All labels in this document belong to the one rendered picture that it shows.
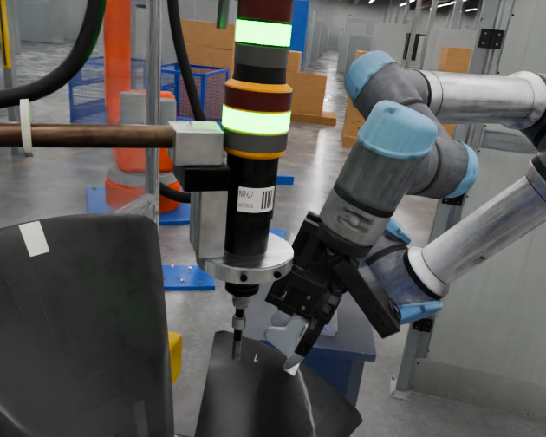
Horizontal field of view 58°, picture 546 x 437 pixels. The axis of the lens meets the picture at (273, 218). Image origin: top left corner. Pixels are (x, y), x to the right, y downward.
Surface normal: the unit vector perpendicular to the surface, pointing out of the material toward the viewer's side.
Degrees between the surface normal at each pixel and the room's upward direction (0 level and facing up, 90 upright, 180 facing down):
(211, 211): 90
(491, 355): 90
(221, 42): 90
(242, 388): 10
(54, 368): 46
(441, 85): 58
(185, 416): 0
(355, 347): 0
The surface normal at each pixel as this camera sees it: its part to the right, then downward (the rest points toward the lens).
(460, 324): -0.23, 0.33
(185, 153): 0.36, 0.37
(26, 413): 0.24, -0.31
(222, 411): 0.14, -0.88
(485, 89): 0.50, -0.19
